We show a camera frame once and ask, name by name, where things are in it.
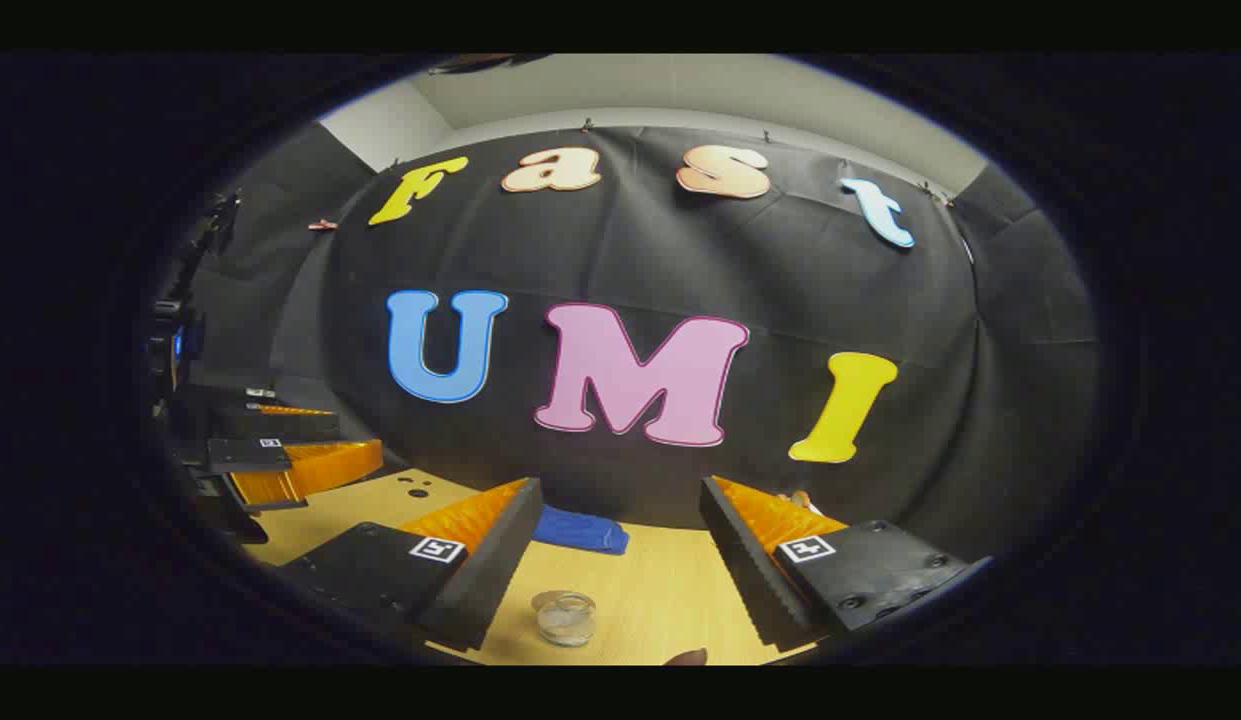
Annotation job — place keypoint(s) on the brown round coaster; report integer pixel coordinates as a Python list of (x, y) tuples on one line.
[(688, 658)]

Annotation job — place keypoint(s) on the black backdrop cloth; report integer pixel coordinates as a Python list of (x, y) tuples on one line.
[(780, 300)]

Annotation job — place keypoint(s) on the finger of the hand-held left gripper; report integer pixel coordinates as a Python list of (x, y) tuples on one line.
[(280, 425), (320, 470)]

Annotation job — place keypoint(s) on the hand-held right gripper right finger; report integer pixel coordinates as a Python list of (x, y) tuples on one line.
[(740, 570)]

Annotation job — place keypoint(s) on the blue towel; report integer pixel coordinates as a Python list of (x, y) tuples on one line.
[(580, 530)]

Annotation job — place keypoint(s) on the clear plastic water bottle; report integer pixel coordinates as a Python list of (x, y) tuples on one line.
[(567, 620)]

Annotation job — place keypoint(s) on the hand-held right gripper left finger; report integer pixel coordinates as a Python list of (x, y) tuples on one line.
[(500, 560)]

